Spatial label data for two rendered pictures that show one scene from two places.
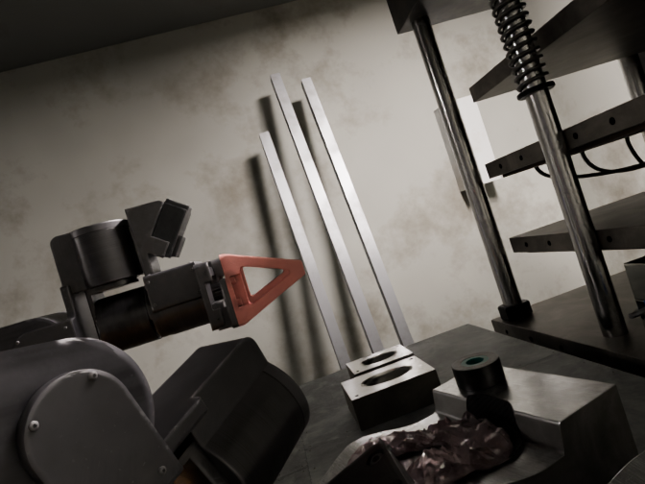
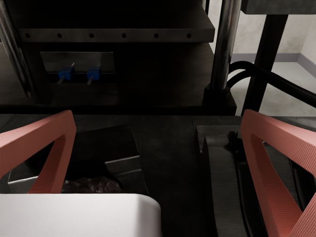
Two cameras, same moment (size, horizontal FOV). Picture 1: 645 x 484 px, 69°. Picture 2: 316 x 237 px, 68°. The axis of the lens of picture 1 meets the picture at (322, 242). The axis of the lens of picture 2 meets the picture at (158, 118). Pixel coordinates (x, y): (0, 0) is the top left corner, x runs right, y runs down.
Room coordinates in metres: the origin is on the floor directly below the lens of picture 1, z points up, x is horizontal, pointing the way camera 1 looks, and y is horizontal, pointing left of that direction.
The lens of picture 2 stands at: (0.49, 0.14, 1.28)
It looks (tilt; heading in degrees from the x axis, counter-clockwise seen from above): 37 degrees down; 279
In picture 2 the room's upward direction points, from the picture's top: straight up
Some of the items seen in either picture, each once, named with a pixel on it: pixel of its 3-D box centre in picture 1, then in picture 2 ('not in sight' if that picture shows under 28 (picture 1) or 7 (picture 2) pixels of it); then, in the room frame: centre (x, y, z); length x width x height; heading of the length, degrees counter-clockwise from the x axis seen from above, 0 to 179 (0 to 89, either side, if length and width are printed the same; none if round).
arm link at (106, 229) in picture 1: (85, 291); not in sight; (0.47, 0.24, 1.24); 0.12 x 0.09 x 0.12; 99
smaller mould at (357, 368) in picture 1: (381, 368); not in sight; (1.30, -0.05, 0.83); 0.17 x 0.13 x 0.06; 97
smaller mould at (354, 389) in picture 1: (390, 390); not in sight; (1.09, -0.04, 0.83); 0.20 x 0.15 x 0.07; 97
